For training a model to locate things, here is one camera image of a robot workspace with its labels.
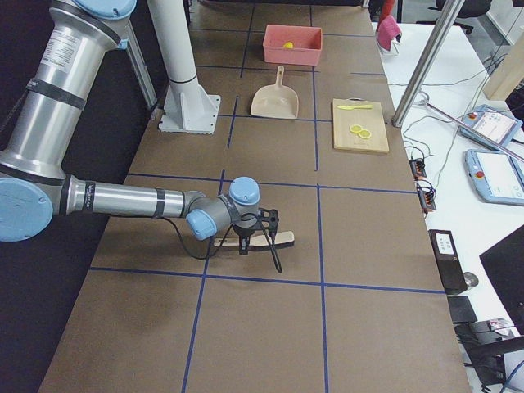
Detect robot teach pendant near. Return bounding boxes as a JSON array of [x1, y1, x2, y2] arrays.
[[464, 149, 523, 206]]

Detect yellow-green plastic knife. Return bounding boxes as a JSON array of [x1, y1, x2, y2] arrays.
[[337, 104, 373, 111]]

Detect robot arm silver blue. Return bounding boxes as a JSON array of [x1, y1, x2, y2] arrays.
[[1, 1, 149, 266]]

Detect aluminium extrusion rail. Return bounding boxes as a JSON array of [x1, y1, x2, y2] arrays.
[[120, 21, 157, 110]]

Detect robot teach pendant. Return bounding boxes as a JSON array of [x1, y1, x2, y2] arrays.
[[464, 149, 523, 206], [458, 104, 522, 149]]

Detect pink white object on desk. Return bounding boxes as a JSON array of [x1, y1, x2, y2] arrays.
[[376, 16, 402, 55]]

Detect orange black connector board near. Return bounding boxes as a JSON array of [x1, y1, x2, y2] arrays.
[[415, 179, 436, 214]]

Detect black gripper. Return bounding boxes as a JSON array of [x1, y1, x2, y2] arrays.
[[233, 208, 279, 255]]

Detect robot teach pendant far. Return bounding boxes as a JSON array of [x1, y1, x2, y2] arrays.
[[458, 104, 522, 149]]

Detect beige hand brush black bristles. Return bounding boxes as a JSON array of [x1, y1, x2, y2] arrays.
[[214, 231, 295, 251]]

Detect lemon slice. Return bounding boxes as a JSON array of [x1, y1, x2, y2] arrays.
[[358, 129, 372, 139], [350, 124, 363, 133]]

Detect lemon slice upper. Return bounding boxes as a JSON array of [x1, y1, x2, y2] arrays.
[[350, 124, 363, 133]]

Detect lemon slice lower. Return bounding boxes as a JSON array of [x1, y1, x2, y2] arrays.
[[358, 129, 372, 139]]

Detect orange black connector board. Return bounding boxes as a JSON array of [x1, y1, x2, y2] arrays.
[[415, 179, 436, 214], [409, 157, 427, 180]]

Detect orange black connector board far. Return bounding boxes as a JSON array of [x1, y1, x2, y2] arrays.
[[409, 157, 427, 180]]

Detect black monitor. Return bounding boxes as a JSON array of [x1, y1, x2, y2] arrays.
[[480, 236, 523, 333]]

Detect black box white label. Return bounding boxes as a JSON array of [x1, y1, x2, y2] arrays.
[[428, 229, 468, 295]]

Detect aluminium frame post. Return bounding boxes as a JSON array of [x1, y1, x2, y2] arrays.
[[391, 0, 464, 128]]

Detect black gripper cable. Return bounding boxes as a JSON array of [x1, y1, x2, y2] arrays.
[[162, 208, 283, 274]]

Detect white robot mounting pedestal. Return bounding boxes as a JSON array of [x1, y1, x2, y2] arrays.
[[148, 0, 221, 134]]

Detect pink plastic bin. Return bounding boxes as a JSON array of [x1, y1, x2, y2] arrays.
[[263, 25, 323, 66]]

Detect beige plastic dustpan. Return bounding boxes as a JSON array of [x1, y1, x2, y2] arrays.
[[251, 65, 299, 120]]

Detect wooden cutting board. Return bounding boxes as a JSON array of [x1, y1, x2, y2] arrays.
[[332, 98, 390, 154]]

